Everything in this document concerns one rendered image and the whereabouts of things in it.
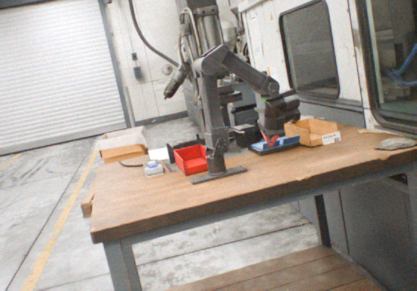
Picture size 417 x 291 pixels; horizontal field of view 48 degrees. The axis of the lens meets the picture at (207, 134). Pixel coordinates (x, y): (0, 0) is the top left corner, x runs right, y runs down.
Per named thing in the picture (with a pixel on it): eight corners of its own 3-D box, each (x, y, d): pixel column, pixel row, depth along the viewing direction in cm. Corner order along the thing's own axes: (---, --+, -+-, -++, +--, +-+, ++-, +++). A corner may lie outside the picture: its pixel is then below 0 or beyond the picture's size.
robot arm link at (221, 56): (272, 84, 172) (205, 39, 161) (284, 83, 163) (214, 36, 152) (257, 113, 170) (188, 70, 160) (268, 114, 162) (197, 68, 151)
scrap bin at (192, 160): (185, 176, 171) (182, 161, 170) (176, 164, 195) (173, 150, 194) (217, 168, 173) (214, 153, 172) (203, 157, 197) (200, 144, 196)
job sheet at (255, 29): (255, 56, 372) (247, 14, 366) (255, 56, 372) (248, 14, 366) (263, 55, 347) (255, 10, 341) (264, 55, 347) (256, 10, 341)
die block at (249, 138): (212, 155, 197) (209, 138, 196) (208, 152, 207) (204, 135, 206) (257, 145, 201) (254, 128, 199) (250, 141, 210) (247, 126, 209)
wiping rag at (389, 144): (367, 150, 161) (388, 152, 148) (365, 142, 161) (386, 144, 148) (401, 141, 164) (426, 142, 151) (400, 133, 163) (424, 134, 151)
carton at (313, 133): (310, 150, 176) (307, 130, 175) (286, 141, 201) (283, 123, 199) (341, 142, 179) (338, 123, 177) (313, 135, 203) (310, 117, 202)
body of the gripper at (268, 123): (273, 120, 178) (274, 104, 174) (284, 135, 171) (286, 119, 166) (258, 123, 177) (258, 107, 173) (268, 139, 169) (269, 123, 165)
